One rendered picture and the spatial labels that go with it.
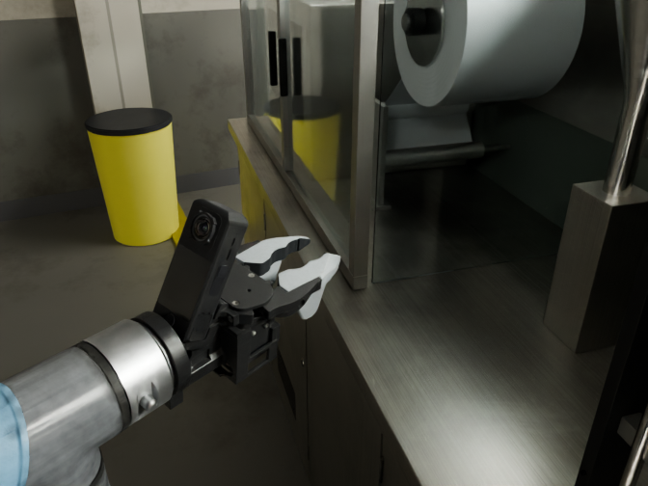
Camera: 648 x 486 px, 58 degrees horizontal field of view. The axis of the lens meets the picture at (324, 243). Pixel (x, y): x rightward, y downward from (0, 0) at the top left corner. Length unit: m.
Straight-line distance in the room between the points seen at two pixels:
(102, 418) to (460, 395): 0.61
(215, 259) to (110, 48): 2.98
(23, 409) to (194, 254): 0.16
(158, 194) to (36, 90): 0.93
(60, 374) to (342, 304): 0.73
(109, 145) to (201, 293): 2.65
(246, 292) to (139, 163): 2.62
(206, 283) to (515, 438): 0.55
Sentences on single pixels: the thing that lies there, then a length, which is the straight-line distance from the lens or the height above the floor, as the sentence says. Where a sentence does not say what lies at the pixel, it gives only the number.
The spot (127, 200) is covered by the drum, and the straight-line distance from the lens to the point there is 3.21.
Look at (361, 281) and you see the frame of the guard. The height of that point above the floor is 0.92.
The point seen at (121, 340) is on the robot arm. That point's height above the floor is 1.25.
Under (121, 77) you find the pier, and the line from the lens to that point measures 3.44.
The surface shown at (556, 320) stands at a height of 0.93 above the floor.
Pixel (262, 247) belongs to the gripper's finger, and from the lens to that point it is 0.58.
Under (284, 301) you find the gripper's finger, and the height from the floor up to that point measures 1.24.
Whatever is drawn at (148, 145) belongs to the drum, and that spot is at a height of 0.57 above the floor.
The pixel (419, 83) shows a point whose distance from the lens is 1.04.
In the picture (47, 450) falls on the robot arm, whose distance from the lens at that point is 0.44.
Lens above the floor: 1.52
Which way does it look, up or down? 28 degrees down
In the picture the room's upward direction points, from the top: straight up
